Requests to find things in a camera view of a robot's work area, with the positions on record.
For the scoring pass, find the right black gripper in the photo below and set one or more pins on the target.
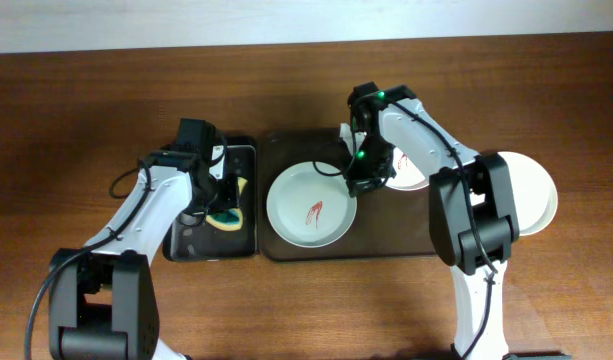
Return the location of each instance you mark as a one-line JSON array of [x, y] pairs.
[[365, 181]]

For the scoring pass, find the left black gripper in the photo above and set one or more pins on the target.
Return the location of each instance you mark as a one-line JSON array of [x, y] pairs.
[[222, 201]]

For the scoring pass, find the green yellow sponge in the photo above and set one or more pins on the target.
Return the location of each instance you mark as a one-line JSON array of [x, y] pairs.
[[225, 213]]

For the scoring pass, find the grey plate with red stain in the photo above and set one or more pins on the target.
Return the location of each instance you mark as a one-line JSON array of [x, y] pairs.
[[308, 205]]

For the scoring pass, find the cream plate with red stain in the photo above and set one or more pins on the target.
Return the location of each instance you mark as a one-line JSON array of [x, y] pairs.
[[534, 191]]

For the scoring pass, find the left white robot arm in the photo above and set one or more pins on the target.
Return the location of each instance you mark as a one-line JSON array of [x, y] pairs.
[[101, 297]]

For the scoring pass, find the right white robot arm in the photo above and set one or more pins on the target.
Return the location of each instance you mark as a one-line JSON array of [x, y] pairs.
[[472, 215]]

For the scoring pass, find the black small water tray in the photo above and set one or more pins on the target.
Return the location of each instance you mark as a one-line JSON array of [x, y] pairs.
[[191, 238]]

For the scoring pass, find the large brown serving tray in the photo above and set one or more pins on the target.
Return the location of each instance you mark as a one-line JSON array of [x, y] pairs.
[[388, 222]]

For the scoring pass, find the pink plate with red stain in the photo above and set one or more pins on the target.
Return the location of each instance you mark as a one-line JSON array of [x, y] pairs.
[[407, 176]]

